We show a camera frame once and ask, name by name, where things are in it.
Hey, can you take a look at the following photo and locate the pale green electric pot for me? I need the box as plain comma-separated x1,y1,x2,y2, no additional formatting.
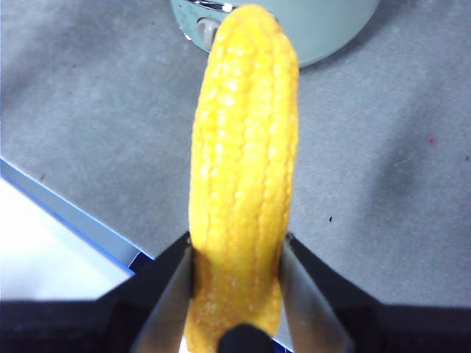
169,0,380,69

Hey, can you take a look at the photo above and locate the yellow corn cob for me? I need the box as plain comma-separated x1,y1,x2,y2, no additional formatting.
183,3,301,353

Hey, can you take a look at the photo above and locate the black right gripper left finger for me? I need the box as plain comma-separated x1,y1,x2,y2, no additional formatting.
0,231,195,353

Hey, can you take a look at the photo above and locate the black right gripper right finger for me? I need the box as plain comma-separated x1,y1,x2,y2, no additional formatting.
280,232,471,353

